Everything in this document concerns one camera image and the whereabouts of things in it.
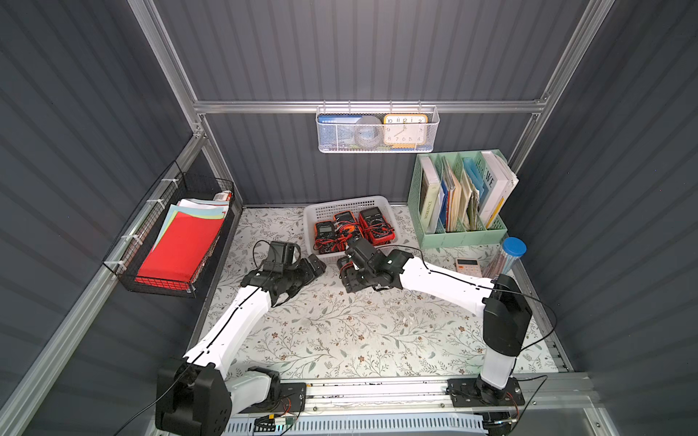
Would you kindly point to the green desk file organizer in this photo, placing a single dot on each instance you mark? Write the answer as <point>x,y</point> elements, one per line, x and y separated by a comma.
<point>444,201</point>

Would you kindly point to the grey tape roll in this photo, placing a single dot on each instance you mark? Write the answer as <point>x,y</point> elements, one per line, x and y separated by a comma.
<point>369,133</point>

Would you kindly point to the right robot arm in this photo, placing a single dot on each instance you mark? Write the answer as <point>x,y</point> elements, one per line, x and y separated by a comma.
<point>504,310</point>

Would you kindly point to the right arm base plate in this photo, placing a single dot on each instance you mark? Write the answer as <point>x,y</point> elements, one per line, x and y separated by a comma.
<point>473,393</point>

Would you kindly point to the pink white calculator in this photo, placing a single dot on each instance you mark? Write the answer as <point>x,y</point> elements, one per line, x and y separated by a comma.
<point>470,267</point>

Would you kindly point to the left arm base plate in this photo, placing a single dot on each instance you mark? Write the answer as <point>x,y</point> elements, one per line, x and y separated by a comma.
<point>291,398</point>

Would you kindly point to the orange multimeter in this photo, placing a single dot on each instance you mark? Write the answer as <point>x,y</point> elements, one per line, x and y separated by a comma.
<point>326,240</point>
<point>347,227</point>

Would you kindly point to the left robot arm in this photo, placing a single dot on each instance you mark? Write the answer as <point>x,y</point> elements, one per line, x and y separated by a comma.
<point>192,397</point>

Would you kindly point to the small black multimeter back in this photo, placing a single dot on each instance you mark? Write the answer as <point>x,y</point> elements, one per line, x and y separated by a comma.
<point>344,268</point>

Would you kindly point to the blue lid clear jar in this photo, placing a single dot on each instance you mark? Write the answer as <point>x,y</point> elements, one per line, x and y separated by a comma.
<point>511,250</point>

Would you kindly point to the white book in organizer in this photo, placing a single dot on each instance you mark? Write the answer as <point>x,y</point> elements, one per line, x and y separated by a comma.
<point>500,181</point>

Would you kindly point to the red paper folder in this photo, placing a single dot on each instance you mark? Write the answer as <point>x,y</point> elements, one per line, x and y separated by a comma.
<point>185,239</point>

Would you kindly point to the blue box in wall basket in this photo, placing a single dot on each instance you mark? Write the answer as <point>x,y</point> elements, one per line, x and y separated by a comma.
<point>336,131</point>

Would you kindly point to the red multimeter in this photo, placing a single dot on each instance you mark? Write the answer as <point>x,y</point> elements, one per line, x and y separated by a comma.
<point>375,227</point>

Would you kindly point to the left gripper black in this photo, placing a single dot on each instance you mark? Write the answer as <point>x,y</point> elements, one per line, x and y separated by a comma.
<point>304,267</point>

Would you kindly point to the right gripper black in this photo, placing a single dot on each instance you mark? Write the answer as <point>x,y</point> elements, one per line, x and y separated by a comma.
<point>349,275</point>

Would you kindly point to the white plastic perforated basket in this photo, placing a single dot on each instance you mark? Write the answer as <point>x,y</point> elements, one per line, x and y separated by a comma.
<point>326,211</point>

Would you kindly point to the yellow white alarm clock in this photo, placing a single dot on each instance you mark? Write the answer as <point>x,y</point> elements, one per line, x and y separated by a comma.
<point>408,130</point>

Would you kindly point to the white wire wall basket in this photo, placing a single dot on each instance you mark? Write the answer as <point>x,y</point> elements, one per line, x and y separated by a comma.
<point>380,111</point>

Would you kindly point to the black wire side basket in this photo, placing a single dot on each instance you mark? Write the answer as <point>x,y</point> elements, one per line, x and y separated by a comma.
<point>183,189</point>

